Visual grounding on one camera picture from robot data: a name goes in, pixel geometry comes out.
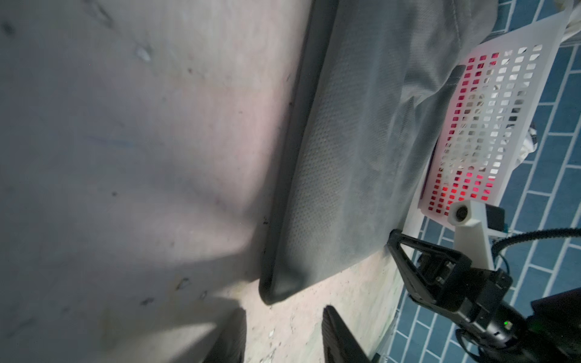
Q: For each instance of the white t shirt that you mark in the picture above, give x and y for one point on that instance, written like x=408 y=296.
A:
x=529 y=146

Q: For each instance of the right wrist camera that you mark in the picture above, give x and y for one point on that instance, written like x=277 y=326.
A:
x=474 y=223

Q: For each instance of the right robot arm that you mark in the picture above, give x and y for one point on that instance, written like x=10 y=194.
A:
x=550 y=334

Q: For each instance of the white plastic laundry basket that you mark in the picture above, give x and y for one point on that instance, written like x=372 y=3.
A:
x=525 y=59

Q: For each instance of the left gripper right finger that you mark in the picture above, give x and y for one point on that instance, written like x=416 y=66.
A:
x=339 y=345

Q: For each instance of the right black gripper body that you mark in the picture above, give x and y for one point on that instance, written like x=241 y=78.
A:
x=467 y=296

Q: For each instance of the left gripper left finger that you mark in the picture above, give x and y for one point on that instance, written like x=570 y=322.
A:
x=231 y=343

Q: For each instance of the grey t shirt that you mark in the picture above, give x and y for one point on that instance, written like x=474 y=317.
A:
x=373 y=88

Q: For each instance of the red t shirt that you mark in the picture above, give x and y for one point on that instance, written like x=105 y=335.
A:
x=465 y=167

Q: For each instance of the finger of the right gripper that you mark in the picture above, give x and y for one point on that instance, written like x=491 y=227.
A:
x=429 y=271

